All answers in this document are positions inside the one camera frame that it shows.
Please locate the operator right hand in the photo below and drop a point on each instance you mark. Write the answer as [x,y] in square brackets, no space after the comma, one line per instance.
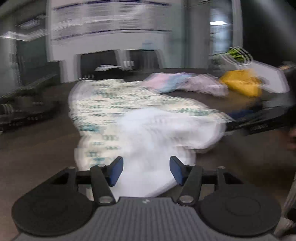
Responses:
[288,139]

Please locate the black office chair right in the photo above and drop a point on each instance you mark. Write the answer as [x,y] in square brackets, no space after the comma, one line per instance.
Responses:
[134,60]

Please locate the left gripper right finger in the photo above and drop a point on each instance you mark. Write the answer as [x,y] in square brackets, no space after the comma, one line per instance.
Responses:
[192,178]

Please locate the pink blue folded cloth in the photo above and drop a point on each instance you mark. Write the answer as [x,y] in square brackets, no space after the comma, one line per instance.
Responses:
[166,82]

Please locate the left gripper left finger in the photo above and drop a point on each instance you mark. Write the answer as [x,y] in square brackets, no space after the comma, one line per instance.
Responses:
[100,177]

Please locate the grey basket with green items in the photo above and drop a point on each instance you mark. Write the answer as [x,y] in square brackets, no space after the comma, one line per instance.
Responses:
[236,58]

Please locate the black monitor stand device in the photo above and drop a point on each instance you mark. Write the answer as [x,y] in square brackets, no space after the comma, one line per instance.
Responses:
[26,105]

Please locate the black bag on table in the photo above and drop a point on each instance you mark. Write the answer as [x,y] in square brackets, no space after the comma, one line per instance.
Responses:
[108,72]

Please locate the white teal floral garment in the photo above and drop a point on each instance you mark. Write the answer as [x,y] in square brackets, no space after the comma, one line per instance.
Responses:
[117,118]

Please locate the pink floral white garment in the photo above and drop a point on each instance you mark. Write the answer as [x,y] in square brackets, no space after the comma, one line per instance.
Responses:
[205,84]

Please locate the clear water bottle blue lid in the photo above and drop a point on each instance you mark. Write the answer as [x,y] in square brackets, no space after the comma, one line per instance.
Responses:
[149,56]

